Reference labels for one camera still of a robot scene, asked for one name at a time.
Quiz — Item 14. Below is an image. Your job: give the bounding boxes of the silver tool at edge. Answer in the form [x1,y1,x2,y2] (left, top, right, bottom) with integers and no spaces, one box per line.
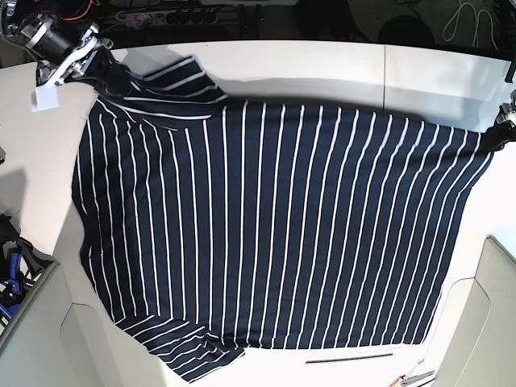
[389,359,435,387]

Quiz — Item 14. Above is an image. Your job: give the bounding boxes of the blue black tool pile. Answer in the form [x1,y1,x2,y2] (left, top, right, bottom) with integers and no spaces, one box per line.
[1,214,52,328]

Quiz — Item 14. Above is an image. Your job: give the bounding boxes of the navy white striped T-shirt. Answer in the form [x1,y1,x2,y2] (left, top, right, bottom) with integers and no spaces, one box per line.
[72,57,493,383]

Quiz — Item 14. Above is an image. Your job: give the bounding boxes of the right gripper black silver body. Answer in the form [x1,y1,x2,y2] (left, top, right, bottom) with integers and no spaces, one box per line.
[21,15,113,86]

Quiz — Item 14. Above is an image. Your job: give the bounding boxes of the black power strip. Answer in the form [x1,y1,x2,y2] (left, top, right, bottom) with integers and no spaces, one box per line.
[115,7,220,29]

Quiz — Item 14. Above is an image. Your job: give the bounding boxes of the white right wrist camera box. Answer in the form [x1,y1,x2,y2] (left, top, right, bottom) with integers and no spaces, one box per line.
[31,85,59,112]

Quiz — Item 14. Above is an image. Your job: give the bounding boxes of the left gripper black silver body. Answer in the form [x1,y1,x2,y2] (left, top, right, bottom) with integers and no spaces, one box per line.
[498,91,516,125]

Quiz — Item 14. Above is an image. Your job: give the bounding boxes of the white table slot plate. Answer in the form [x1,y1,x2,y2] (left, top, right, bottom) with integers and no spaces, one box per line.
[305,352,393,364]

